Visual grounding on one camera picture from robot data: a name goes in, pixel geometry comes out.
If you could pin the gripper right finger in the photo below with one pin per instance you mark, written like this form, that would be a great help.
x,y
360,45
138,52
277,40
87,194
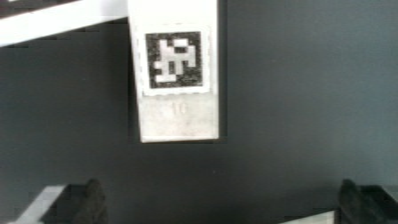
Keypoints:
x,y
367,206

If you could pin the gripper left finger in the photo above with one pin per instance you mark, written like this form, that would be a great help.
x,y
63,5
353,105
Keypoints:
x,y
69,204

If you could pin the white table leg with tag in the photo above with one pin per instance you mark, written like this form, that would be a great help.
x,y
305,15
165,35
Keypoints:
x,y
175,45

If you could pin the white U-shaped fence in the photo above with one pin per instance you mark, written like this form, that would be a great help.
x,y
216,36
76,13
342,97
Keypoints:
x,y
60,19

